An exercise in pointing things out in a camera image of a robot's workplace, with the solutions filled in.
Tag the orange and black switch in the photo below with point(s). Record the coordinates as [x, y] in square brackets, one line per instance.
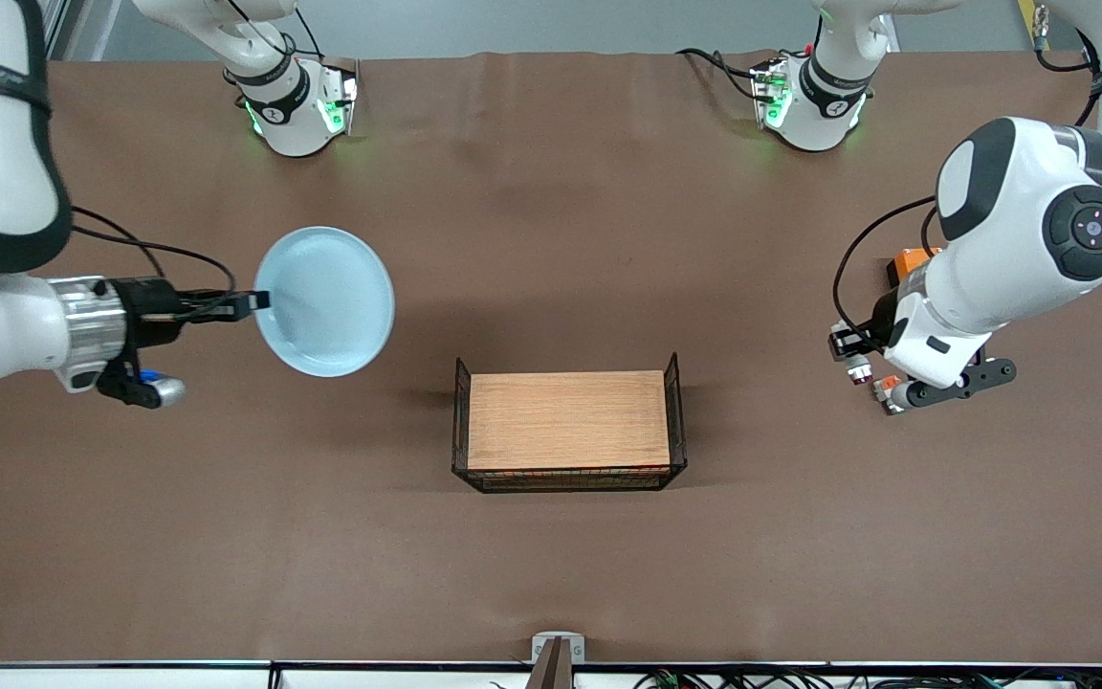
[910, 260]

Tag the right base box green light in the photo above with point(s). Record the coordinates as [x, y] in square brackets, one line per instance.
[339, 100]

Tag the light blue round plate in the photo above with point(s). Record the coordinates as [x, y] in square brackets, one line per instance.
[326, 301]

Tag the brown table cover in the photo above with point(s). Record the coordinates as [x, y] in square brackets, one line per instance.
[226, 536]

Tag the grey metal bracket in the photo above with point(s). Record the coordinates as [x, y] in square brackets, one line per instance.
[539, 651]

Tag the wooden board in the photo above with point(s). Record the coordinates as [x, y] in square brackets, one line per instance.
[561, 421]

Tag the left base box green light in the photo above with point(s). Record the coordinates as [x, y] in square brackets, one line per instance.
[769, 96]

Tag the base box green light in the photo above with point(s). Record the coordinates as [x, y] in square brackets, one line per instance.
[339, 100]
[769, 96]

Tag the white table edge rail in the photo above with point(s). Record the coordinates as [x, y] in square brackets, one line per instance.
[130, 677]

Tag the aluminium frame profile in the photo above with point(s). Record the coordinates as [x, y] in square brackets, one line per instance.
[58, 24]

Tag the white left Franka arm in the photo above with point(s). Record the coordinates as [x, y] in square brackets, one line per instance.
[1010, 239]

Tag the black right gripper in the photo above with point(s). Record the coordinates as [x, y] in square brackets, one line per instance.
[151, 311]

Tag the brown pole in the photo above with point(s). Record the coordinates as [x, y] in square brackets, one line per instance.
[551, 670]

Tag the red push button switch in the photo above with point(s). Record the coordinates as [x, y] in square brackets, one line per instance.
[859, 371]

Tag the orange white push button switch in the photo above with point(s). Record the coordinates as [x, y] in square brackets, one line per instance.
[888, 385]

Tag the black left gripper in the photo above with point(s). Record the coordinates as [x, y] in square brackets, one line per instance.
[882, 318]

